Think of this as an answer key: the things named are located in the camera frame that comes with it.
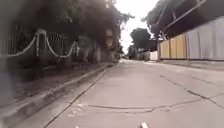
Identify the row of trees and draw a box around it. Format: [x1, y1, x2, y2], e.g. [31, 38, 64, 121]
[19, 0, 134, 64]

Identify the white wall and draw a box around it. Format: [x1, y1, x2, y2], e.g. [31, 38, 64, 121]
[143, 50, 159, 62]

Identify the round dark tree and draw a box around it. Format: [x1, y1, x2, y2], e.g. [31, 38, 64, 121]
[129, 27, 158, 52]

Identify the tall tree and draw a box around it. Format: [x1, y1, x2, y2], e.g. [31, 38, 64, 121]
[144, 0, 178, 41]

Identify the raised grey pavement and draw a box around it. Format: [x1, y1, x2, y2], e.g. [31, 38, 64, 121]
[159, 59, 224, 72]

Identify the concrete kerb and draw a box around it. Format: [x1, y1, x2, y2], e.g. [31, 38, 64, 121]
[0, 63, 116, 128]

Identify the grey concrete road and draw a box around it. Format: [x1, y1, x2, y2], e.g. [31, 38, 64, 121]
[13, 59, 224, 128]

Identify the dark building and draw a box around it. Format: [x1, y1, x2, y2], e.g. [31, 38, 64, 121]
[163, 0, 224, 39]

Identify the fence with pale posts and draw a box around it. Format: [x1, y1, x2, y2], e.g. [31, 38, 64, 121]
[0, 28, 101, 69]

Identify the yellow and grey fence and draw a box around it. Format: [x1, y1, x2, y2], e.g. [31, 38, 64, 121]
[156, 16, 224, 62]

